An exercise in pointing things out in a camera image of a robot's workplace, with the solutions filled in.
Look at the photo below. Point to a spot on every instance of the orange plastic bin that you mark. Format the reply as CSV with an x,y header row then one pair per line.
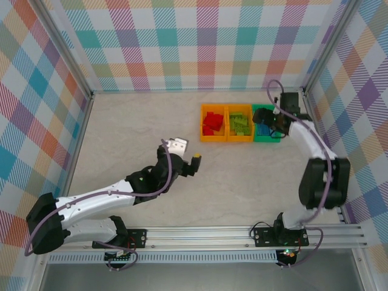
x,y
239,139
212,139

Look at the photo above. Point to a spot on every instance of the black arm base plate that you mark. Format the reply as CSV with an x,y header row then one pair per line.
x,y
263,236
139,238

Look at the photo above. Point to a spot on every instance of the aluminium side rail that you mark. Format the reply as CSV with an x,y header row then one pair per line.
x,y
317,133
80,136

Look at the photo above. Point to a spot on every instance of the lime green lego brick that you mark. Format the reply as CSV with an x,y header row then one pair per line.
x,y
235,116
243,122
245,131
234,126

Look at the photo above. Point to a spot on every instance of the small electronics board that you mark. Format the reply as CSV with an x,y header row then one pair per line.
x,y
118,257
288,254

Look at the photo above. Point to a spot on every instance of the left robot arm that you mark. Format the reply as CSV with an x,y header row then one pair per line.
x,y
97,200

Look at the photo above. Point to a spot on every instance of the blue lego brick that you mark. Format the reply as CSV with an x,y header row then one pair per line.
x,y
260,129
267,131

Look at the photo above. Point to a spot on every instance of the aluminium frame post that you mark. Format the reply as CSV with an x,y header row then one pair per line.
x,y
65,48
330,45

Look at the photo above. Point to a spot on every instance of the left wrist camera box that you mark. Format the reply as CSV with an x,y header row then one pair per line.
x,y
178,147

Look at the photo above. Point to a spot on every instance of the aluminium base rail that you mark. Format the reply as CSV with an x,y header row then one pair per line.
x,y
197,238

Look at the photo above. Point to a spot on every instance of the green plastic bin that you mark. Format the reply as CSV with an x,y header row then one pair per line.
x,y
266,139

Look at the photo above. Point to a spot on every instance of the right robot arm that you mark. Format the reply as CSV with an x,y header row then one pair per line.
x,y
309,142

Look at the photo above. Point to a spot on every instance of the aluminium back rail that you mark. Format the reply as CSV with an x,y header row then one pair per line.
x,y
197,91

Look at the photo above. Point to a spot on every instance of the red lego brick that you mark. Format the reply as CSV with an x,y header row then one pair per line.
x,y
217,126
207,131
209,116
218,117

